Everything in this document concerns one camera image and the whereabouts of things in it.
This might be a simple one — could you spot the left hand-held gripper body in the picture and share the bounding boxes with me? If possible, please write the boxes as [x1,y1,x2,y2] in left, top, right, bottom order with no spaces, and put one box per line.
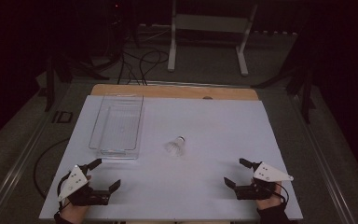
[58,163,112,207]

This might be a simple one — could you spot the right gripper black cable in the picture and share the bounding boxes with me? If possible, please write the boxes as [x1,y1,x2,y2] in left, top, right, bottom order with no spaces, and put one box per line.
[272,185,290,205]

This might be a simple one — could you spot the person's right hand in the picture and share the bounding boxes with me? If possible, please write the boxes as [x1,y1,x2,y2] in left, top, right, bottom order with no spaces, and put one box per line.
[255,182,284,211]

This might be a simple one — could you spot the black floor cables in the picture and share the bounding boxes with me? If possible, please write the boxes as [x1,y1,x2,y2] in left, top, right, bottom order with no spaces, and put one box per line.
[117,48,171,86]

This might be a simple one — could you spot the person's left hand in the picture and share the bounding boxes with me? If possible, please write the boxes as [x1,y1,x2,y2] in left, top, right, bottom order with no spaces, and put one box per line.
[60,201,90,224]

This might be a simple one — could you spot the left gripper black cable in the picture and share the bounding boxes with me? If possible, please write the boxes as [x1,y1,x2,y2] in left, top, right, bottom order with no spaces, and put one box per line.
[56,172,73,213]

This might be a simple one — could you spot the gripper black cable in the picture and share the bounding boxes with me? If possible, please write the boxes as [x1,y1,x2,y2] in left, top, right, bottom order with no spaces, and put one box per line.
[272,185,290,205]
[56,172,73,213]

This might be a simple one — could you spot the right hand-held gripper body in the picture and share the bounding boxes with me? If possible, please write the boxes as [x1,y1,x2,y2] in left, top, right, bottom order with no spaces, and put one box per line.
[234,161,295,201]

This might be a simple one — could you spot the black cable loop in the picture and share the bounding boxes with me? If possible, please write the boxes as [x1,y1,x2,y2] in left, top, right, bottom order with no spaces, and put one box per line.
[33,137,71,201]

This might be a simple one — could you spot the black rectangular floor frame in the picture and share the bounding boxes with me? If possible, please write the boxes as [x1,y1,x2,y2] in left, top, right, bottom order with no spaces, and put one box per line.
[51,110,75,125]

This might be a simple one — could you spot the white metal stand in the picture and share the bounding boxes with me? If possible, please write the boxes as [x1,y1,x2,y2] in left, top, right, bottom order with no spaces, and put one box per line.
[167,0,259,77]

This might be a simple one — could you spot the clear plastic container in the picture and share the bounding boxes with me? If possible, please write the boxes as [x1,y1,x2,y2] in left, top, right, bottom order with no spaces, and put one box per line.
[88,92,145,161]

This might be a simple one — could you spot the black tripod stand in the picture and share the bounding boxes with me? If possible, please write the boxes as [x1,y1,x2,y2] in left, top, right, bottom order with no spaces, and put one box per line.
[251,36,318,125]
[36,46,111,113]

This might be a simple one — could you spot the white shuttlecock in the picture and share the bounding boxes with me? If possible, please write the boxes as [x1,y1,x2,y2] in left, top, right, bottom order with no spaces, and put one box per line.
[164,134,187,157]

